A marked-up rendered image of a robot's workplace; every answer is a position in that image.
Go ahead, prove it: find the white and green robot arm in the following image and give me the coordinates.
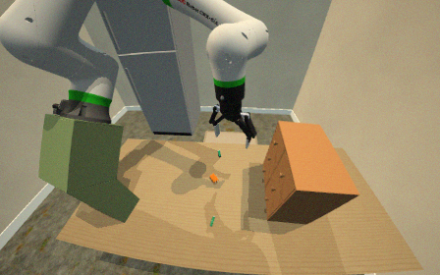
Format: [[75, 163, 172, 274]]
[[0, 0, 268, 124]]

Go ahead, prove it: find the orange rectangular block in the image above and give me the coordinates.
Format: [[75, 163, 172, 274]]
[[210, 174, 218, 184]]

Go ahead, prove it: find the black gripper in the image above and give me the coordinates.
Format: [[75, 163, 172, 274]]
[[209, 101, 257, 149]]

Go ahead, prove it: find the brown wooden drawer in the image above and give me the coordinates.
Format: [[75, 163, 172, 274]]
[[264, 181, 274, 218], [262, 155, 270, 186], [273, 124, 285, 163], [277, 150, 295, 201], [270, 168, 283, 211], [267, 142, 277, 177]]

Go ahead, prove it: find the orange chest of drawers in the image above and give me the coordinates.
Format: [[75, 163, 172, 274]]
[[266, 121, 360, 224]]

